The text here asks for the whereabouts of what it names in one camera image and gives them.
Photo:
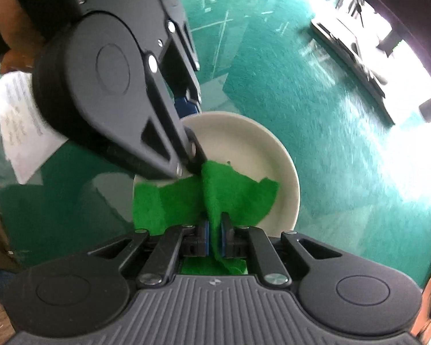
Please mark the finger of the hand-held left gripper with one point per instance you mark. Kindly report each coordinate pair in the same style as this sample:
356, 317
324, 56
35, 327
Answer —
186, 107
195, 152

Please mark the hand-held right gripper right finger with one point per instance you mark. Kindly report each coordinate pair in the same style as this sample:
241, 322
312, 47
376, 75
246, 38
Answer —
225, 239

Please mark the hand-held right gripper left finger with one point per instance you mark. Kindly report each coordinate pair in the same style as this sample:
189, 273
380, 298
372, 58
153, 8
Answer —
205, 239

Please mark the green cloth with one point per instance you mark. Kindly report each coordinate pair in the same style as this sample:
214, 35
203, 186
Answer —
237, 194

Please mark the white bowl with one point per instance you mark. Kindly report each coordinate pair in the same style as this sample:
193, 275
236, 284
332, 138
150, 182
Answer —
244, 143

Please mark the person's left hand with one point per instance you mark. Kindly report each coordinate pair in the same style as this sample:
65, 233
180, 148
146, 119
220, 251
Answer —
18, 36

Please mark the white printed paper sheet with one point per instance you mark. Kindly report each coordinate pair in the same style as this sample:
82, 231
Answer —
21, 133

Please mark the black computer monitor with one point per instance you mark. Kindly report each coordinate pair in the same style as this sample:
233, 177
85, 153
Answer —
409, 10

